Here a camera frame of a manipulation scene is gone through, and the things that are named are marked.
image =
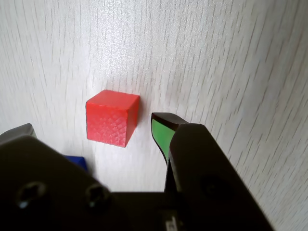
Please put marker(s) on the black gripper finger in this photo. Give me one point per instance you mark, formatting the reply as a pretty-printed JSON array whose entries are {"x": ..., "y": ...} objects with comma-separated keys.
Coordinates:
[
  {"x": 43, "y": 187},
  {"x": 204, "y": 183}
]

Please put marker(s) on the blue wooden cube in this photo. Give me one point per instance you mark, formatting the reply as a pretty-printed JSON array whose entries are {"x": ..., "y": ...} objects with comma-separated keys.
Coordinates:
[{"x": 77, "y": 162}]

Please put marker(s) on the red wooden cube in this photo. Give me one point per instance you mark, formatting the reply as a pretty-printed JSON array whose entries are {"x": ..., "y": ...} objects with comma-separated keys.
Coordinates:
[{"x": 110, "y": 118}]

